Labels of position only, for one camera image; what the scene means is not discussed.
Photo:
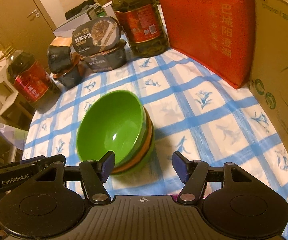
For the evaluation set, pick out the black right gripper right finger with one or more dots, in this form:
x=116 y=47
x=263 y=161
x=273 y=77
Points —
x=195 y=175

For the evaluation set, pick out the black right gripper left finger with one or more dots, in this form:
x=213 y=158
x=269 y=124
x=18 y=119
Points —
x=92 y=175

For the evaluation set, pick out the orange bowl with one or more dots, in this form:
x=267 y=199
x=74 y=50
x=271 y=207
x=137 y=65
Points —
x=140 y=153

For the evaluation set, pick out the large green bowl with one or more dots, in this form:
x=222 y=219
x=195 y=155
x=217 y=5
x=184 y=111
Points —
x=145 y=159

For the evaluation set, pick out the small green bowl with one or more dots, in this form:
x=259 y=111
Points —
x=115 y=122

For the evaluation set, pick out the pink plastic plate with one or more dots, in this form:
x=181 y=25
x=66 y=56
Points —
x=175 y=197

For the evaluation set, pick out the blue checked tablecloth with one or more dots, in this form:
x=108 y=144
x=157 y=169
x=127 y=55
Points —
x=193 y=111

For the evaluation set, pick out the white wooden chair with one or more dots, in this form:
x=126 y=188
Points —
x=15 y=111

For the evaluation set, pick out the left oil bottle red label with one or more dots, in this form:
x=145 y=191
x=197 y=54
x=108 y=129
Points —
x=31 y=80

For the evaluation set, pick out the oil bottle red label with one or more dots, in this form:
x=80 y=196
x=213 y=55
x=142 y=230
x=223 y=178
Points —
x=142 y=25
x=31 y=80

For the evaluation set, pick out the lower dark noodle cup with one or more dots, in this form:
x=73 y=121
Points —
x=72 y=76

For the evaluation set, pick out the black instant meal box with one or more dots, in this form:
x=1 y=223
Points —
x=108 y=60

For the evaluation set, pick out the tilted dark noodle cup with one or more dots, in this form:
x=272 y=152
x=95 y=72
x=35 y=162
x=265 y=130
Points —
x=59 y=55

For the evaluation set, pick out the cardboard box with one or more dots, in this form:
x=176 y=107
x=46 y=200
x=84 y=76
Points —
x=269 y=73

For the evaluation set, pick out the oval instant rice box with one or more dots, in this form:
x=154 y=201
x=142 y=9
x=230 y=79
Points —
x=97 y=35

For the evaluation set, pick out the white box behind food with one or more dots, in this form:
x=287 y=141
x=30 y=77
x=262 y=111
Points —
x=89 y=12

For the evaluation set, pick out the red tote bag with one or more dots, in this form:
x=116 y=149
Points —
x=219 y=34

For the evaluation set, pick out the wooden door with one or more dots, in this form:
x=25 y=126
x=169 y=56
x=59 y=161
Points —
x=26 y=25

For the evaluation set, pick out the right oil bottle red label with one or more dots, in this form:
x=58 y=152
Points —
x=142 y=25

